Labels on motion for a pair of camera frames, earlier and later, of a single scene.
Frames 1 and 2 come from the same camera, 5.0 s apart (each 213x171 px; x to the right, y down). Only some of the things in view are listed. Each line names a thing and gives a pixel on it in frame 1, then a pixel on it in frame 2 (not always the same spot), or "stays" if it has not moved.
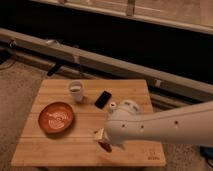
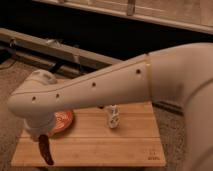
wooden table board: [79, 145] stays
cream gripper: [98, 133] -> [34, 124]
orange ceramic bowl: [55, 117] stays
